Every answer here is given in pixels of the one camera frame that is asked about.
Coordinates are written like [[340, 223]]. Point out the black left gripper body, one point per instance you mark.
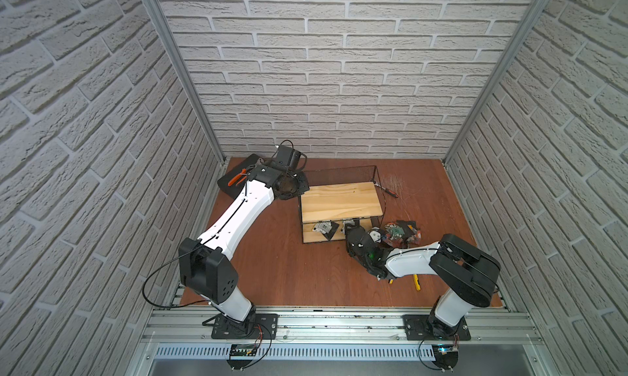
[[253, 172]]

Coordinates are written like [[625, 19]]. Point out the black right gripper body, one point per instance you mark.
[[350, 251]]

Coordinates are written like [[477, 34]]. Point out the green floral tea bag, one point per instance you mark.
[[393, 233]]

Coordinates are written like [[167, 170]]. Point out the white black tea bag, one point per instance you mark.
[[350, 224], [328, 229]]

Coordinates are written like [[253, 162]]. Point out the red tea bag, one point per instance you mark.
[[412, 235]]

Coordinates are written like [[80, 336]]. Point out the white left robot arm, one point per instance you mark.
[[205, 264]]

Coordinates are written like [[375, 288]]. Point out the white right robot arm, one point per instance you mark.
[[470, 274]]

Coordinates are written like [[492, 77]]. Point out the yellow black pliers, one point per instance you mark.
[[416, 282]]

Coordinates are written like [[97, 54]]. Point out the black tool tray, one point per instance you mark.
[[249, 162]]

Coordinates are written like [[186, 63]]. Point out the red black ratchet wrench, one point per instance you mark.
[[386, 190]]

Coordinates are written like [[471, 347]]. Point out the right controller board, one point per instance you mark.
[[445, 357]]

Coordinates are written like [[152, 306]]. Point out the controller board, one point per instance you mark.
[[241, 355], [445, 357]]

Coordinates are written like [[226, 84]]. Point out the left controller board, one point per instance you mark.
[[241, 355]]

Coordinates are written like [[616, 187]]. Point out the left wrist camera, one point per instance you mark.
[[287, 158]]

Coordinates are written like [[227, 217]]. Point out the orange handled cutter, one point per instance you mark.
[[239, 178]]

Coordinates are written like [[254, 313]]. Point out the black wire mesh wooden shelf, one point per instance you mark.
[[337, 194]]

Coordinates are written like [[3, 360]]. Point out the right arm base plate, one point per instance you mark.
[[428, 327]]

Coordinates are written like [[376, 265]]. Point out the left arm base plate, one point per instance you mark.
[[254, 326]]

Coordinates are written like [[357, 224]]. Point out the aluminium front rail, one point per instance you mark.
[[369, 325]]

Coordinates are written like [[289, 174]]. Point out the aluminium corner post left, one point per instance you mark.
[[160, 21]]

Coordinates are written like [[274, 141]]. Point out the aluminium corner post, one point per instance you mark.
[[160, 21], [524, 27]]

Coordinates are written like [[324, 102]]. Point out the aluminium corner post right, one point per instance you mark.
[[524, 27]]

